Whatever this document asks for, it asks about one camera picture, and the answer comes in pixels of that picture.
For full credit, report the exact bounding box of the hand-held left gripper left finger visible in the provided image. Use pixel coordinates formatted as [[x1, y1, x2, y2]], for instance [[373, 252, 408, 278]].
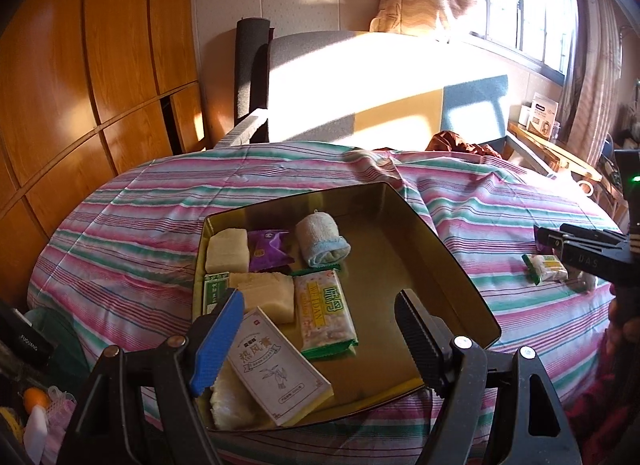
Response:
[[55, 287, 246, 465]]

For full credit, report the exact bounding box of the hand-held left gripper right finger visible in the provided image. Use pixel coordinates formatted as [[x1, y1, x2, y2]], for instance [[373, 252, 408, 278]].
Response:
[[394, 289, 586, 465]]

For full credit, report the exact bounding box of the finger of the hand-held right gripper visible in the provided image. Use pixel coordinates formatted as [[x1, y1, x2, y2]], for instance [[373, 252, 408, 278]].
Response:
[[534, 226, 632, 291], [559, 223, 628, 246]]

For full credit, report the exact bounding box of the small green yellow packet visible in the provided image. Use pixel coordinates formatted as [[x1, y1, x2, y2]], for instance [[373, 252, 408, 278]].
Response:
[[521, 253, 569, 286]]

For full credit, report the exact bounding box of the white medicine box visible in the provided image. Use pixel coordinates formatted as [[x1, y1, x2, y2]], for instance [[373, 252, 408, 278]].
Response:
[[226, 306, 334, 427]]

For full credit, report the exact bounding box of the large cream sponge block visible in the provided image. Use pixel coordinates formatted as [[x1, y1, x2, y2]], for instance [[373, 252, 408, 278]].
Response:
[[227, 271, 296, 325]]

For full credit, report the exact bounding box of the clear plastic bag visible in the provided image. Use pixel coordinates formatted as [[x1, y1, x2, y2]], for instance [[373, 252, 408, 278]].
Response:
[[209, 372, 273, 432]]

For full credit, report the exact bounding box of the green clear snack packet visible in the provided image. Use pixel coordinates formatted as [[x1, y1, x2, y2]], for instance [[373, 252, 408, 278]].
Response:
[[291, 269, 360, 362]]

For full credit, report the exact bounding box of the purple snack packet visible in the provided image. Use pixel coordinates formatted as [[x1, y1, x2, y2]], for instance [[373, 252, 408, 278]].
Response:
[[247, 228, 296, 273]]

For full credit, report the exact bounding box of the white blue towel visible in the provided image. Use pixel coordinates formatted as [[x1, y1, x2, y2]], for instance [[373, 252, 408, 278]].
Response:
[[295, 214, 352, 268]]

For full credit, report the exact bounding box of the person's right forearm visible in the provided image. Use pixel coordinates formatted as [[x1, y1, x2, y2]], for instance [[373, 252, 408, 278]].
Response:
[[565, 330, 640, 465]]

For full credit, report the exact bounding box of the person's right hand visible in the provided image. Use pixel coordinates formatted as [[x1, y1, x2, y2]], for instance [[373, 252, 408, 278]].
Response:
[[607, 290, 640, 346]]

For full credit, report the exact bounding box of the green and white small box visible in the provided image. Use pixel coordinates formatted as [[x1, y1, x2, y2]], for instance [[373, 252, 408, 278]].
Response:
[[202, 271, 231, 316]]

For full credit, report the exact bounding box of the small cream sponge block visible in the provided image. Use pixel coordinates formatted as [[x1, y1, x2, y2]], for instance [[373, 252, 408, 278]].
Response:
[[205, 228, 250, 273]]

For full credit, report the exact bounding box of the wooden shelf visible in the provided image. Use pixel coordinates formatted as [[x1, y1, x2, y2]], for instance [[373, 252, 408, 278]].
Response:
[[507, 120, 603, 181]]

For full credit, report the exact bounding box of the white box with blue print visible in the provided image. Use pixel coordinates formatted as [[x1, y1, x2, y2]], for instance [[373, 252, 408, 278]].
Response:
[[529, 92, 560, 133]]

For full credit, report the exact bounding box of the striped sheer curtain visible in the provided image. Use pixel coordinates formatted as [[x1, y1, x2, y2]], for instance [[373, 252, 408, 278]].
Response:
[[565, 0, 626, 166]]

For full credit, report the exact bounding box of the pink green striped bed sheet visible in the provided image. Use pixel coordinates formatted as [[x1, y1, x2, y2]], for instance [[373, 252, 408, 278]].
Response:
[[27, 141, 626, 461]]

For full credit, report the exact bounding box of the orange crumpled cloth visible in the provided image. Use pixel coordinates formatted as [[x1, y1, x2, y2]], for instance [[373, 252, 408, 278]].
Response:
[[425, 130, 503, 158]]

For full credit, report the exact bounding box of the dark green cloth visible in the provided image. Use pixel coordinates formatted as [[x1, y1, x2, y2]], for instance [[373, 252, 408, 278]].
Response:
[[22, 307, 96, 386]]

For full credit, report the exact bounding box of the pink plastic bag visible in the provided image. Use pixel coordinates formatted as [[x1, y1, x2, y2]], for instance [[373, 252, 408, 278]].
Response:
[[45, 385, 76, 446]]

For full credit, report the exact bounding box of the orange ball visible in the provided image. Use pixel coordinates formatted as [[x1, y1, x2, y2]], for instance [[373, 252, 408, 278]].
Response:
[[24, 387, 52, 411]]

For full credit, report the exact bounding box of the black box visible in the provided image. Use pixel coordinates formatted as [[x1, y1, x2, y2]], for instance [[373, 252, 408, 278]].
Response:
[[0, 302, 56, 371]]

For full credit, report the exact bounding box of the white plastic bottle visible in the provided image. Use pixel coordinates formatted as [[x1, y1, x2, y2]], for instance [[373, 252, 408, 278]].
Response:
[[22, 405, 50, 463]]

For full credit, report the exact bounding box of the barred window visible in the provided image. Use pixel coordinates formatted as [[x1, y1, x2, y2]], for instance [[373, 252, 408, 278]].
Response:
[[470, 0, 576, 81]]

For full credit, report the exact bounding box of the grey and yellow padded headboard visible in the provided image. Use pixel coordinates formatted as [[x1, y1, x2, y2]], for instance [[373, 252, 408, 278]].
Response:
[[267, 31, 511, 151]]

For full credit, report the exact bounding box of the black rolled mat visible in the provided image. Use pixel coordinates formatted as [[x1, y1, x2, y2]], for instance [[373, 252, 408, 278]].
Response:
[[234, 18, 275, 143]]

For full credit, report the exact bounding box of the wooden wardrobe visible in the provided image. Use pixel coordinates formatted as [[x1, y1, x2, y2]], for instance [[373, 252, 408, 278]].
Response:
[[0, 0, 208, 306]]

